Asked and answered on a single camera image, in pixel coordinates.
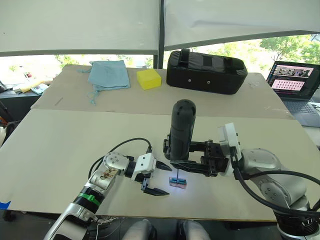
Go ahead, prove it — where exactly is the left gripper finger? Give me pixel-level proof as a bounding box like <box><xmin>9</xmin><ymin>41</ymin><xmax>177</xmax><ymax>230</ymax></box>
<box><xmin>155</xmin><ymin>160</ymin><xmax>173</xmax><ymax>172</ymax></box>
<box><xmin>143</xmin><ymin>187</ymin><xmax>171</xmax><ymax>197</ymax></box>

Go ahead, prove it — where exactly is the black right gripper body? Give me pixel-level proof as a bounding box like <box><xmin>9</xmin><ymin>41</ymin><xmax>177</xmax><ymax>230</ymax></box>
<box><xmin>199</xmin><ymin>139</ymin><xmax>230</xmax><ymax>178</ymax></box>

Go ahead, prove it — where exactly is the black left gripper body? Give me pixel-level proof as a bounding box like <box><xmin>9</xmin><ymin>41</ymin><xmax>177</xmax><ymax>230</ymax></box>
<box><xmin>139</xmin><ymin>174</ymin><xmax>154</xmax><ymax>193</ymax></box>

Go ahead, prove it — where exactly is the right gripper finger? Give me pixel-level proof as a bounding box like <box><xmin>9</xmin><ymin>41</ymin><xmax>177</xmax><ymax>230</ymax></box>
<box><xmin>170</xmin><ymin>159</ymin><xmax>210</xmax><ymax>177</ymax></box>
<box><xmin>189</xmin><ymin>141</ymin><xmax>210</xmax><ymax>153</ymax></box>

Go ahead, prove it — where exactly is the grey rounded shape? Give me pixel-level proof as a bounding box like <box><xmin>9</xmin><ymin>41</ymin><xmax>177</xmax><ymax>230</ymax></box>
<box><xmin>122</xmin><ymin>219</ymin><xmax>157</xmax><ymax>240</ymax></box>
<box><xmin>177</xmin><ymin>219</ymin><xmax>212</xmax><ymax>240</ymax></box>

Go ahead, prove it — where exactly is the tan cardboard sheet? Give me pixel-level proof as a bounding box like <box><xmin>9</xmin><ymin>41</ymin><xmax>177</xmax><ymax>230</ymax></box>
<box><xmin>30</xmin><ymin>64</ymin><xmax>296</xmax><ymax>121</ymax></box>

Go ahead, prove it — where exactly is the black padded carry case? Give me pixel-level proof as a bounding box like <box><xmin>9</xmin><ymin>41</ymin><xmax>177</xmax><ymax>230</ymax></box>
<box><xmin>166</xmin><ymin>48</ymin><xmax>249</xmax><ymax>95</ymax></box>

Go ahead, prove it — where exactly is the yellow sponge block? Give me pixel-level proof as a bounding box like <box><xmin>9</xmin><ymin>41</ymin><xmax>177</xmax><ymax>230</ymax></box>
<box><xmin>136</xmin><ymin>69</ymin><xmax>162</xmax><ymax>91</ymax></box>

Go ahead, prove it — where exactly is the light blue cloth bag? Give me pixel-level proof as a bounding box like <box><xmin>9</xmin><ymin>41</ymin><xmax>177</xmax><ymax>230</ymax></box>
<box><xmin>76</xmin><ymin>59</ymin><xmax>131</xmax><ymax>106</ymax></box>

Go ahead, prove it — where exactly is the open dark laptop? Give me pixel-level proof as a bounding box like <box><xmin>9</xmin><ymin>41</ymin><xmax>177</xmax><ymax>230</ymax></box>
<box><xmin>266</xmin><ymin>60</ymin><xmax>320</xmax><ymax>127</ymax></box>

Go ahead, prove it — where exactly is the white window blind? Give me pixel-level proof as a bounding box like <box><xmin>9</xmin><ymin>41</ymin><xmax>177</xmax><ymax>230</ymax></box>
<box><xmin>0</xmin><ymin>0</ymin><xmax>161</xmax><ymax>57</ymax></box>
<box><xmin>163</xmin><ymin>0</ymin><xmax>320</xmax><ymax>48</ymax></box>

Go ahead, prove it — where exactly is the yellow paper stack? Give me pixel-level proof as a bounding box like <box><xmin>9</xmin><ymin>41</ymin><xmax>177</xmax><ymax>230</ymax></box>
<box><xmin>19</xmin><ymin>81</ymin><xmax>50</xmax><ymax>94</ymax></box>

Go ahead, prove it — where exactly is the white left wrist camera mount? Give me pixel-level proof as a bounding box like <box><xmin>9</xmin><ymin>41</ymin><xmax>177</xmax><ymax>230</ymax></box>
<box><xmin>130</xmin><ymin>152</ymin><xmax>158</xmax><ymax>183</ymax></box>

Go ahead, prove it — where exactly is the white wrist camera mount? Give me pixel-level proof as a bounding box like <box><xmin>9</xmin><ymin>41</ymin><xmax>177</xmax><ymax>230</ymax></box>
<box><xmin>130</xmin><ymin>152</ymin><xmax>158</xmax><ymax>183</ymax></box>
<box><xmin>217</xmin><ymin>122</ymin><xmax>243</xmax><ymax>177</ymax></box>

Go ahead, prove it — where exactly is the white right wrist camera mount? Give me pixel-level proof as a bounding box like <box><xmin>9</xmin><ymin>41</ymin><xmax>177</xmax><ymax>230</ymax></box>
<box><xmin>217</xmin><ymin>122</ymin><xmax>243</xmax><ymax>177</ymax></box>

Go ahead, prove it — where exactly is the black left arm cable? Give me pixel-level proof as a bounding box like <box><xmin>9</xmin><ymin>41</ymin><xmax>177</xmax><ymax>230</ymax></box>
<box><xmin>87</xmin><ymin>137</ymin><xmax>153</xmax><ymax>179</ymax></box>

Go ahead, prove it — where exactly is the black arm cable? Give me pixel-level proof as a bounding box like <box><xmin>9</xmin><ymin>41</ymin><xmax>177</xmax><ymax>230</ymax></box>
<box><xmin>87</xmin><ymin>137</ymin><xmax>153</xmax><ymax>179</ymax></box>
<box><xmin>231</xmin><ymin>146</ymin><xmax>320</xmax><ymax>218</ymax></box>

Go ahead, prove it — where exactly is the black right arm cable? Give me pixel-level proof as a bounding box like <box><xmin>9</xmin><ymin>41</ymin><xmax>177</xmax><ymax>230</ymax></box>
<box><xmin>231</xmin><ymin>146</ymin><xmax>320</xmax><ymax>218</ymax></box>

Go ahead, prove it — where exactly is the thin white cable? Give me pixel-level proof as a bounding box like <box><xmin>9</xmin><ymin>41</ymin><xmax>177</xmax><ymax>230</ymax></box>
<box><xmin>95</xmin><ymin>216</ymin><xmax>116</xmax><ymax>239</ymax></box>

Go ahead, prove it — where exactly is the dark window frame post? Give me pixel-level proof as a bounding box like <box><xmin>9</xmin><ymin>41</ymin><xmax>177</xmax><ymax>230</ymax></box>
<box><xmin>152</xmin><ymin>0</ymin><xmax>166</xmax><ymax>69</ymax></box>

